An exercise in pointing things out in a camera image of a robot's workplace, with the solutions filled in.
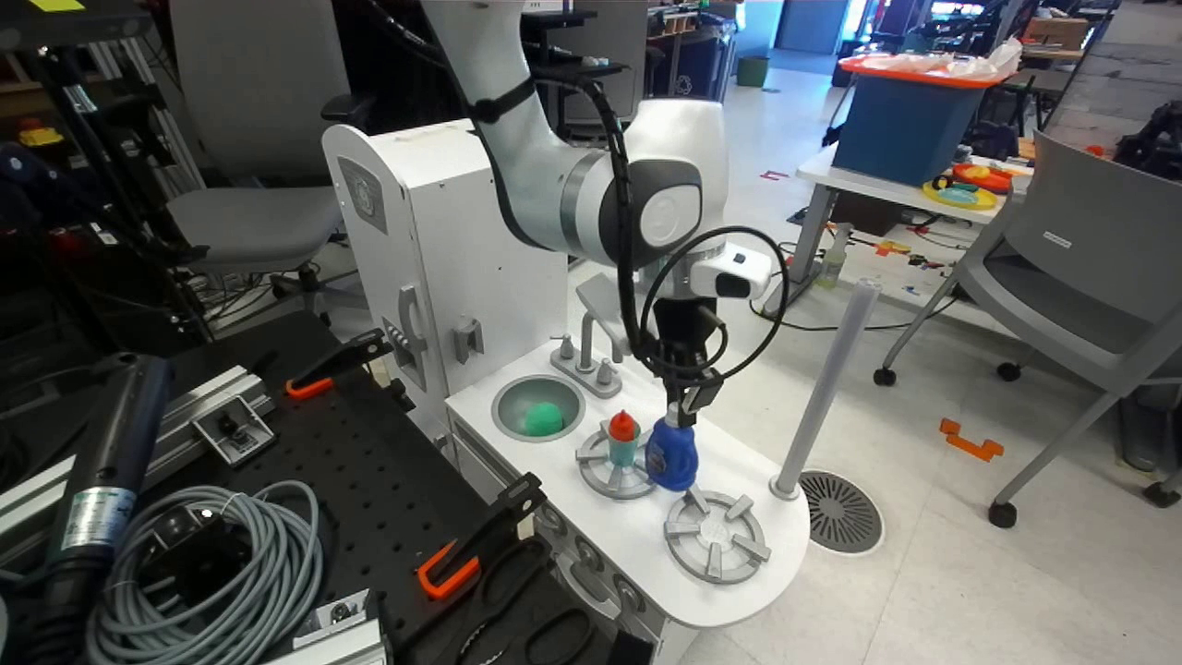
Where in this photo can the orange handled clamp rear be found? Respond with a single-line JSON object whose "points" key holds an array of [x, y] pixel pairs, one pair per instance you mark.
{"points": [[321, 371]]}

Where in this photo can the teal bottle with orange cap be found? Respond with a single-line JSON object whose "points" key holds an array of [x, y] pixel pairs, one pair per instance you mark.
{"points": [[623, 438]]}

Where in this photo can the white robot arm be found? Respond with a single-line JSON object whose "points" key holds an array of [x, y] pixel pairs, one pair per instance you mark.
{"points": [[575, 178]]}

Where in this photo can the black perforated board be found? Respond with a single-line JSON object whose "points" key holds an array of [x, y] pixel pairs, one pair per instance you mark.
{"points": [[389, 502]]}

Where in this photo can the grey burner grate far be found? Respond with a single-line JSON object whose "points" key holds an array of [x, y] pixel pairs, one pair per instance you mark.
{"points": [[716, 536]]}

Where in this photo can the blue bottle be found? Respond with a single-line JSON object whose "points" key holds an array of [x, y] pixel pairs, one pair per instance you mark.
{"points": [[668, 456]]}

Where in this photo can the grey burner grate near sink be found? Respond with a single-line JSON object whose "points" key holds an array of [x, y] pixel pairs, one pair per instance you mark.
{"points": [[615, 476]]}

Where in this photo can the orange handled clamp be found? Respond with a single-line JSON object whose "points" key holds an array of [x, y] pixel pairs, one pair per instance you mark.
{"points": [[321, 371], [461, 560]]}

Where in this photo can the colourful toys on table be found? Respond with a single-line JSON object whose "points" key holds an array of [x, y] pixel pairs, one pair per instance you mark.
{"points": [[969, 185]]}

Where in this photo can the green toy in sink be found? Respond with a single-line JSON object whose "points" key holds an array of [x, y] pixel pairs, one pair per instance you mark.
{"points": [[540, 418]]}

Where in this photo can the grey vertical pole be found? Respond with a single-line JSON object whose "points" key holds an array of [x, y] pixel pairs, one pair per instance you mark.
{"points": [[821, 398]]}

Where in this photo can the grey toy faucet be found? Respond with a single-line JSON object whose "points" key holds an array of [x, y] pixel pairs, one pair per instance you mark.
{"points": [[577, 359]]}

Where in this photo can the orange handled clamp front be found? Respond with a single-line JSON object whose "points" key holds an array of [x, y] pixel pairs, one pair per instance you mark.
{"points": [[461, 560]]}

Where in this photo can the round floor drain grate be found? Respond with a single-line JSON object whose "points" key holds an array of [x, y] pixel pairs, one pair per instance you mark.
{"points": [[839, 514]]}

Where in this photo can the white side table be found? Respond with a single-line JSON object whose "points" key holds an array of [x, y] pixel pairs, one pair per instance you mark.
{"points": [[828, 184]]}

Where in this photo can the white toy kitchen set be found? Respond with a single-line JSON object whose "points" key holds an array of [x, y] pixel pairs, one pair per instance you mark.
{"points": [[471, 307]]}

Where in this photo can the grey office chair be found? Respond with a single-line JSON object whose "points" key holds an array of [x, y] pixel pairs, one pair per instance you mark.
{"points": [[1082, 273]]}

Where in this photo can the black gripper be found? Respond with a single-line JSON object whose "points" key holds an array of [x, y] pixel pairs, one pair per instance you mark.
{"points": [[686, 336]]}

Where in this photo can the aluminium extrusion rail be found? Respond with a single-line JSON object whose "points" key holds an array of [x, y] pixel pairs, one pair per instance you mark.
{"points": [[221, 414]]}

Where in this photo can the orange floor marker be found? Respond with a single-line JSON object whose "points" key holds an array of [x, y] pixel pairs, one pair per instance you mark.
{"points": [[963, 442]]}

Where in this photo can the blue storage bin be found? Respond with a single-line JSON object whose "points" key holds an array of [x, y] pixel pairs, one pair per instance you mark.
{"points": [[907, 123]]}

